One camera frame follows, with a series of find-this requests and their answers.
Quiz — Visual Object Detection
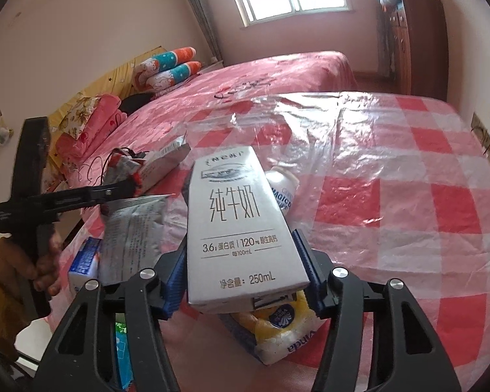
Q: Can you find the yellow white tissue pack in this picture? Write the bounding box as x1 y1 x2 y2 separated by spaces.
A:
229 290 327 366

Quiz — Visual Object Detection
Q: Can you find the black cloth bundle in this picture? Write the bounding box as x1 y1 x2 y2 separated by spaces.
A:
120 93 156 115

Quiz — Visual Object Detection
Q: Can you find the person's left forearm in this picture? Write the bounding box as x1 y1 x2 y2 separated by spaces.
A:
0 245 37 360

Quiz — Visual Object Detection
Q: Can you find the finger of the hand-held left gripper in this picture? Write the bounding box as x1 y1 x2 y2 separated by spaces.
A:
86 182 141 210

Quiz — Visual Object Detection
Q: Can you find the blue white small carton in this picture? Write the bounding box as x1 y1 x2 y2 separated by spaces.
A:
67 237 103 295

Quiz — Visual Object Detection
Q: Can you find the yellow headboard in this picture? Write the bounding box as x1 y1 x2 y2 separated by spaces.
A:
41 45 164 197

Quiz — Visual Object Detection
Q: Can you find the small hanging wall bag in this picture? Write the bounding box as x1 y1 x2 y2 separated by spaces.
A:
0 109 14 148

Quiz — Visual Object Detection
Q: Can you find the thin red cable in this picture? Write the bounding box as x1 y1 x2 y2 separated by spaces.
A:
79 153 119 186

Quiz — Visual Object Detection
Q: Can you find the floral pillow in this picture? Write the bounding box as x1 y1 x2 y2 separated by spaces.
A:
59 96 96 139

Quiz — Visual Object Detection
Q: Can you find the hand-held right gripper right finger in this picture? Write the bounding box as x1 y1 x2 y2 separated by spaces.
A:
292 229 462 392

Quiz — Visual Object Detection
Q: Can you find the person's left hand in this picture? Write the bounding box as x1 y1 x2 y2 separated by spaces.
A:
0 233 62 297

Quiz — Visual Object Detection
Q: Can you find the white plastic bottle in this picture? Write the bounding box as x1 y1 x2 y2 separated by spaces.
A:
265 167 300 216

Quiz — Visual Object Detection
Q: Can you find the red checked plastic tablecloth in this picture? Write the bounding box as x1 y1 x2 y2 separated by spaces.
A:
51 92 490 392

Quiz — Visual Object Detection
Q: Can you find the brown wooden cabinet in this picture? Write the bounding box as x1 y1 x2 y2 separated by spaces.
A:
388 0 450 99

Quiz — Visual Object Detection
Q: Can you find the folded pink blanket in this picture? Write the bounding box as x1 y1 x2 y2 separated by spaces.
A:
55 94 123 160

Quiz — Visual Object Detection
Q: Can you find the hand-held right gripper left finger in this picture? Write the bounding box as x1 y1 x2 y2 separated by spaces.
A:
33 233 188 392

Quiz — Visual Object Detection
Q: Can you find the white milk carton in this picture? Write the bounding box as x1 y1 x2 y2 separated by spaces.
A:
186 146 311 315
134 132 191 195

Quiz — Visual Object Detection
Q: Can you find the beige wall socket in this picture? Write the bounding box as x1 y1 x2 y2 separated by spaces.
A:
471 112 490 172

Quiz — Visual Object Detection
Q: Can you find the hanging curtain beside cabinet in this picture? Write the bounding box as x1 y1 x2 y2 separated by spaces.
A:
376 4 398 75

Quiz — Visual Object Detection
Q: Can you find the foil snack bag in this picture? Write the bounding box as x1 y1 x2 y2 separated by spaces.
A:
99 194 170 287

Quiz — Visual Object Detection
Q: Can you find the grey patterned curtain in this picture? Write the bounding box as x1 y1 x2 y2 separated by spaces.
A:
180 0 225 64

